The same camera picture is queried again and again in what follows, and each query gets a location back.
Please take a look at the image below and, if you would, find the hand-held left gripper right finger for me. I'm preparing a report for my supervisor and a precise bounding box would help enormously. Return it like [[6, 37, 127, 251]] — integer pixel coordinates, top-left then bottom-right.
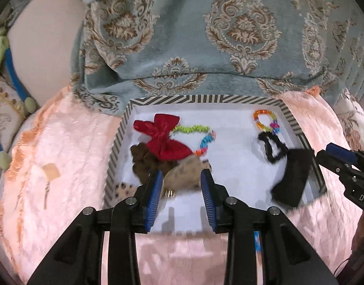
[[200, 169, 338, 285]]

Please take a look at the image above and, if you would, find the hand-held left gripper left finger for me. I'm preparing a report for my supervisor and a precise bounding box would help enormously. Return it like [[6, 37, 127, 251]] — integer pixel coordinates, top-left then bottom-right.
[[27, 171, 165, 285]]

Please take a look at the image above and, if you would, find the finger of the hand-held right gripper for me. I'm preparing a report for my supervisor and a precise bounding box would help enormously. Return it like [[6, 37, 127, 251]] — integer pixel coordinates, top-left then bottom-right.
[[315, 150, 353, 182], [325, 143, 364, 167]]

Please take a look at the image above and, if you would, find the beige dotted hair bow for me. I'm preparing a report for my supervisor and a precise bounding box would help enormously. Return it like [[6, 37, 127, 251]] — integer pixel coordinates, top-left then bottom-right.
[[115, 157, 214, 200]]

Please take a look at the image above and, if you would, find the brown scrunchie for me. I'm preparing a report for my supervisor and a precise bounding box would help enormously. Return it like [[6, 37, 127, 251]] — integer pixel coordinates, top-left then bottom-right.
[[130, 143, 167, 185]]

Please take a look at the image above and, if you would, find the striped box with white inside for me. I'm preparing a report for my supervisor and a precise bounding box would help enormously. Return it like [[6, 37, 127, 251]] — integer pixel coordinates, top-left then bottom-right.
[[103, 94, 328, 238]]

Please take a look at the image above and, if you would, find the red hair bow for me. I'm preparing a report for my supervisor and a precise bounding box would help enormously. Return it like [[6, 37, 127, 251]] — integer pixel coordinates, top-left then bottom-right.
[[133, 113, 194, 162]]

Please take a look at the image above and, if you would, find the black scrunchie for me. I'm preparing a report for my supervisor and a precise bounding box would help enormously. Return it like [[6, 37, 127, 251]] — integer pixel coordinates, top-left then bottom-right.
[[257, 132, 288, 164]]

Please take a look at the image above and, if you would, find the green and blue bead bracelet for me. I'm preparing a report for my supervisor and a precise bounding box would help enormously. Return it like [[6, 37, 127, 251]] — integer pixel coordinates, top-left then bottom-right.
[[174, 125, 217, 157]]

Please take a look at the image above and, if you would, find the rainbow bead bracelet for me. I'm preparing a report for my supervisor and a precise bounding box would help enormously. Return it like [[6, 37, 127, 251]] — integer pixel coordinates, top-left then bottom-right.
[[252, 109, 281, 135]]

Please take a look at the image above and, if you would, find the person's right forearm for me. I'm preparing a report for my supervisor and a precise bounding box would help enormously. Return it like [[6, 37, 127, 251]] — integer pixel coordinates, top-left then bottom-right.
[[333, 211, 364, 285]]

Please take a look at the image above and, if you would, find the cream floral blanket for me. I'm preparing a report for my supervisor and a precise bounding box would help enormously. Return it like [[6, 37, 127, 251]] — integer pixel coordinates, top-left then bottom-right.
[[333, 87, 364, 155]]

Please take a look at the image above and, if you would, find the pink textured bedspread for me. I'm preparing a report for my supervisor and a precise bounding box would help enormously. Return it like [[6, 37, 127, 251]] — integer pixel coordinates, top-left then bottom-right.
[[0, 85, 364, 285]]

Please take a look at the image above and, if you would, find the blue patterned cushion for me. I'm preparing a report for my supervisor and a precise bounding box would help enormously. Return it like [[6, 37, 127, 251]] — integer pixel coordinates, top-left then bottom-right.
[[70, 0, 364, 116]]

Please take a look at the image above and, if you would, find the cream embroidered cushion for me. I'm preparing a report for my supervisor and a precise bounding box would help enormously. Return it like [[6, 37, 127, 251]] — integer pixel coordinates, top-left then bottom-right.
[[0, 74, 40, 185]]

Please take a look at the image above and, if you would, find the white pillow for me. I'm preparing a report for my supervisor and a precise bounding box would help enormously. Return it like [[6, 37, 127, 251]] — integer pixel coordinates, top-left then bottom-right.
[[6, 0, 87, 107]]

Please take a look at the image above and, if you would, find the blue strap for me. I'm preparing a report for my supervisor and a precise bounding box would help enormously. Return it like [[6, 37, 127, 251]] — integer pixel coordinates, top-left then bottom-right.
[[0, 47, 37, 155]]

